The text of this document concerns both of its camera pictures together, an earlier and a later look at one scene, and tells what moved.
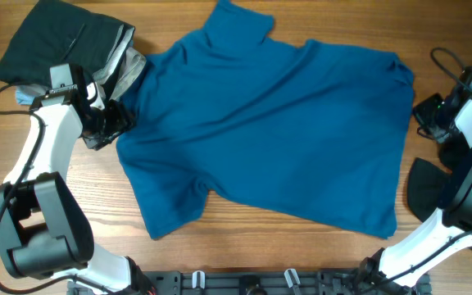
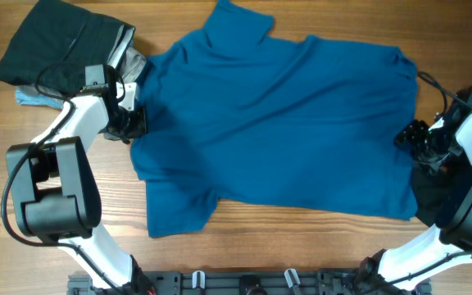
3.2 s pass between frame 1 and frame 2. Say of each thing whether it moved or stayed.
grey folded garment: stayed
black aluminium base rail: stayed
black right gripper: moved
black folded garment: stayed
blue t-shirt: moved
